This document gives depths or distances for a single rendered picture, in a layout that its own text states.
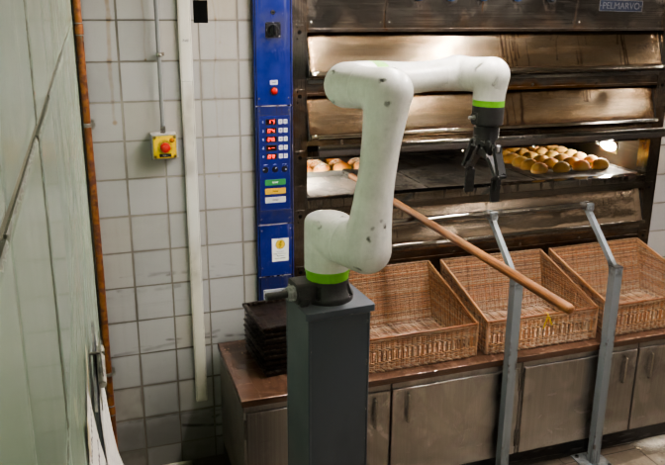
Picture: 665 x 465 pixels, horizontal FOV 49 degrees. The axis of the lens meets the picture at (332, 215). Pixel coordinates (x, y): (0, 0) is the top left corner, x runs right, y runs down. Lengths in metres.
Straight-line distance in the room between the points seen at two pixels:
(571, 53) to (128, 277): 2.23
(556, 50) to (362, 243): 2.00
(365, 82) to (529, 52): 1.78
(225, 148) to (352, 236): 1.29
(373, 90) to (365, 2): 1.39
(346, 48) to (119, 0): 0.93
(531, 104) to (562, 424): 1.47
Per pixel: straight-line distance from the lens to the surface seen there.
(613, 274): 3.30
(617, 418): 3.73
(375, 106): 1.81
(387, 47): 3.21
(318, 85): 3.11
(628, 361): 3.61
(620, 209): 4.02
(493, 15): 3.44
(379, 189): 1.83
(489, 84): 2.15
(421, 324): 3.43
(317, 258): 1.99
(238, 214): 3.12
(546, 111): 3.62
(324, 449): 2.21
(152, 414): 3.42
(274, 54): 3.01
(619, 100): 3.88
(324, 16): 3.11
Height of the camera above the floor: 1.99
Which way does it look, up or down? 16 degrees down
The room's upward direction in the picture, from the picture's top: straight up
